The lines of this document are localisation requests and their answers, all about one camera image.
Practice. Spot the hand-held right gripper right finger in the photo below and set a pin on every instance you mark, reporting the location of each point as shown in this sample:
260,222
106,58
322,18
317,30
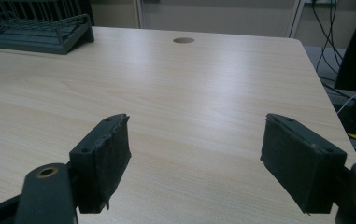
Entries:
300,161

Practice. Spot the white metal frame post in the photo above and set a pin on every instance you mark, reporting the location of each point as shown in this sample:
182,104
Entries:
294,17

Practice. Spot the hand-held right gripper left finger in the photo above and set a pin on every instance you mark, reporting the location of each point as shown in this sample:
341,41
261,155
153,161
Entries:
101,161

